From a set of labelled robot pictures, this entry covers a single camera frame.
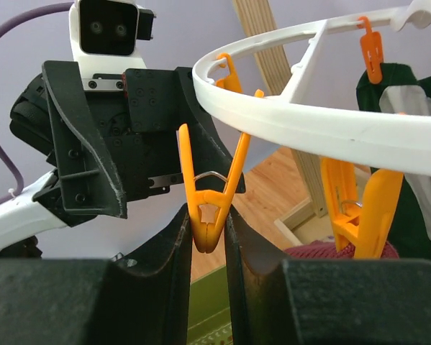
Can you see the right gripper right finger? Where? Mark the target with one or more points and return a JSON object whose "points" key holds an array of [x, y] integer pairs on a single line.
{"points": [[279, 299]]}

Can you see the orange clip far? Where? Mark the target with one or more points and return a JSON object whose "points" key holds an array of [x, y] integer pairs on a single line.
{"points": [[372, 51]]}

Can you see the green plastic basket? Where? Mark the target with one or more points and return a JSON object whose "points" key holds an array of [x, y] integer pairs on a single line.
{"points": [[209, 310]]}

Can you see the orange clip left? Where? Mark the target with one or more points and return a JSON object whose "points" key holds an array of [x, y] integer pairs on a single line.
{"points": [[231, 81]]}

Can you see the orange clip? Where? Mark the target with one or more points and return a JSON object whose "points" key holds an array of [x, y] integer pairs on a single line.
{"points": [[231, 81], [372, 51]]}

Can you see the yellow-orange clothes clip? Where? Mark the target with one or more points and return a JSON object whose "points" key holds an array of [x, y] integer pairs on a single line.
{"points": [[206, 234]]}

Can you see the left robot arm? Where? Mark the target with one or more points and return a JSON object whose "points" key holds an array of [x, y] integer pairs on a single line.
{"points": [[30, 123]]}

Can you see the yellow-orange clip right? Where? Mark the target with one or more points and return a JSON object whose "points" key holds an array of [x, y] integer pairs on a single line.
{"points": [[362, 222]]}

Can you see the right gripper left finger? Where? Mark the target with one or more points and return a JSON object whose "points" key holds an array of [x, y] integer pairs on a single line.
{"points": [[142, 298]]}

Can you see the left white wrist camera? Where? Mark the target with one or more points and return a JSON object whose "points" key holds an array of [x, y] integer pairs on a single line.
{"points": [[103, 34]]}

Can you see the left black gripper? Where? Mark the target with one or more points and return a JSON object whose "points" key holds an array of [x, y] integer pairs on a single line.
{"points": [[114, 138]]}

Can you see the white round clip hanger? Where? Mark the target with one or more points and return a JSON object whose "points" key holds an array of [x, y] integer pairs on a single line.
{"points": [[396, 142]]}

